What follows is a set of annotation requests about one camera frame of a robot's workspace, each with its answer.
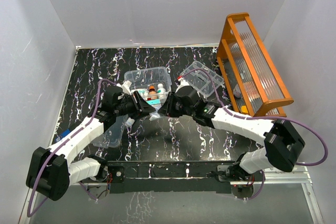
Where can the teal topped bead packet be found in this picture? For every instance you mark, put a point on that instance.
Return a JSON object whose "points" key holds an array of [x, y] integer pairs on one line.
{"points": [[155, 103]]}

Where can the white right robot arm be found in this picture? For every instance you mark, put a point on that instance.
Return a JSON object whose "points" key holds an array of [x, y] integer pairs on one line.
{"points": [[281, 143]]}

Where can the clear first aid box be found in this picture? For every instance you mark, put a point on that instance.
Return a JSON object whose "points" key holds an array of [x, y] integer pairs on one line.
{"points": [[143, 78]]}

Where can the blue clamp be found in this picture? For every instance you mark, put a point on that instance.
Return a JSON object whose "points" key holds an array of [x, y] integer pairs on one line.
{"points": [[61, 136]]}

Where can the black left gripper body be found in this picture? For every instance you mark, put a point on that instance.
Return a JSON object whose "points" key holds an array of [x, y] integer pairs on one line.
{"points": [[126, 107]]}

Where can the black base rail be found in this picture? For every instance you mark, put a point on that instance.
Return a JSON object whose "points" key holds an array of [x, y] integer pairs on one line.
{"points": [[175, 176]]}

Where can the orange wooden rack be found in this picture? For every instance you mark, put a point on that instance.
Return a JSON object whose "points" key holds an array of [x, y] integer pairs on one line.
{"points": [[253, 83]]}

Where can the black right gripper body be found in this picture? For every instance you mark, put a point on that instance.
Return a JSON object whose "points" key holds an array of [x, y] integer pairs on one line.
{"points": [[178, 110]]}

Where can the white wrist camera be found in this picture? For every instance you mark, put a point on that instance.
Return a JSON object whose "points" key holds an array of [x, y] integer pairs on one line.
{"points": [[125, 87], [181, 82]]}

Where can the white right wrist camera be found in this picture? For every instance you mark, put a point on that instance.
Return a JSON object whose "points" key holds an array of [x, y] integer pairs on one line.
{"points": [[181, 82]]}

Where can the teal packet with round item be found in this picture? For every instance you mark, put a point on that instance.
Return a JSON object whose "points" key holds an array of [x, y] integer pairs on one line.
{"points": [[144, 93]]}

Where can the clear box lid black handle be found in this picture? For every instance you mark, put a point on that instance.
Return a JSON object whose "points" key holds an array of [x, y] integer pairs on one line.
{"points": [[111, 138]]}

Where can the brown bottle orange cap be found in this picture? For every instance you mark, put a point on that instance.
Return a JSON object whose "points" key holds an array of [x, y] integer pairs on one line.
{"points": [[152, 94]]}

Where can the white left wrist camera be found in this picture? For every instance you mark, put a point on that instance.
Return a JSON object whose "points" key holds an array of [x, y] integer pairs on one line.
{"points": [[125, 87]]}

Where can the blue white tube bottle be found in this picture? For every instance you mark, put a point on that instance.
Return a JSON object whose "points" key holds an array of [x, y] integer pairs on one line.
{"points": [[129, 122]]}

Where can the clear compartment tray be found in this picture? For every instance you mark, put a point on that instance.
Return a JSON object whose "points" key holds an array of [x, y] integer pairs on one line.
{"points": [[201, 78]]}

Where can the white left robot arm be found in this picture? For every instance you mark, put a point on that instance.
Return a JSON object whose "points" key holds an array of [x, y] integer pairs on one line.
{"points": [[53, 170]]}

